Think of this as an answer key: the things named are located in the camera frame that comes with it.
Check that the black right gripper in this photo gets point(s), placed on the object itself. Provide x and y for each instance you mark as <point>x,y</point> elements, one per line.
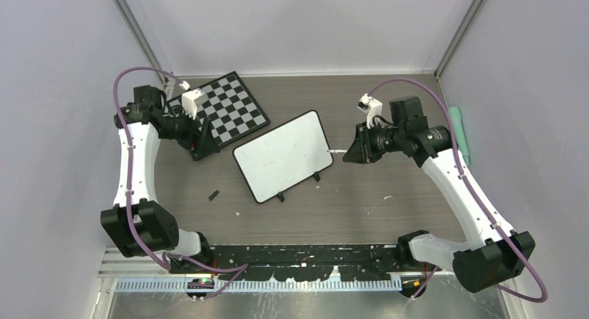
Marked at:
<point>361,150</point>

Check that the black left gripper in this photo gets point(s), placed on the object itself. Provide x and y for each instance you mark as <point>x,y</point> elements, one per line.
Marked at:
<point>203,143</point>

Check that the black marker cap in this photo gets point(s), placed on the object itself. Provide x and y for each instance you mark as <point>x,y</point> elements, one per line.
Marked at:
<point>213,195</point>

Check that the small black-framed whiteboard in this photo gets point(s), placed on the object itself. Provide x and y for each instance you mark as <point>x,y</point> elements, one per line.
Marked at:
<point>284,157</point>

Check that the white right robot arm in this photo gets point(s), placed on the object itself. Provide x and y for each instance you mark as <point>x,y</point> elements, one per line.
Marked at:
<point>488,256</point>

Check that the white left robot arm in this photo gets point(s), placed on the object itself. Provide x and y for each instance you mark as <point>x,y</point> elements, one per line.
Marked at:
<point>137,224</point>

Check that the black white chessboard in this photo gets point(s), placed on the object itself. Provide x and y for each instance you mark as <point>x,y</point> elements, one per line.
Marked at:
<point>231,108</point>

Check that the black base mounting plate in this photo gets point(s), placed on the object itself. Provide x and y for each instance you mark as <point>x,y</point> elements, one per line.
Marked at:
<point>311,262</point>

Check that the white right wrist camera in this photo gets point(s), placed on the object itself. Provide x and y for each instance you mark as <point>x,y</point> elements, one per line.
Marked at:
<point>371,107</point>

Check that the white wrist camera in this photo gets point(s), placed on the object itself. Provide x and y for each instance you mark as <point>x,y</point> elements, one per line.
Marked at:
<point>371,107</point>
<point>192,99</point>

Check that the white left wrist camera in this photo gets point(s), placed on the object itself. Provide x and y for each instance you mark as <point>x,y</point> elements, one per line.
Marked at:
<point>192,99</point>

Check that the mint green handle tool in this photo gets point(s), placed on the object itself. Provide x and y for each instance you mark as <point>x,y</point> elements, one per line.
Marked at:
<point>456,118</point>

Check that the white slotted cable duct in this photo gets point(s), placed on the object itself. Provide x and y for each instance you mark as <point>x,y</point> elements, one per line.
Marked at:
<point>207,285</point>

